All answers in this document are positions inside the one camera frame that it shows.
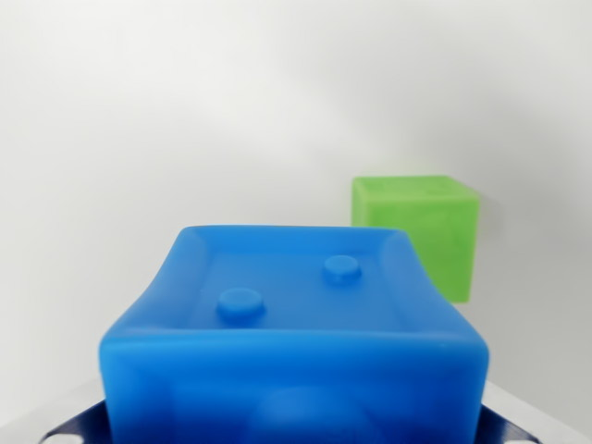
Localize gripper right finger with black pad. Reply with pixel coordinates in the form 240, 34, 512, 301
478, 402, 549, 444

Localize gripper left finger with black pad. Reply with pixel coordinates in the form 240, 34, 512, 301
39, 400, 108, 444

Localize blue cube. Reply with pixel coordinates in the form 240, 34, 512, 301
98, 225, 490, 444

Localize green cube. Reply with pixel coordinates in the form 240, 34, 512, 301
351, 174, 480, 303

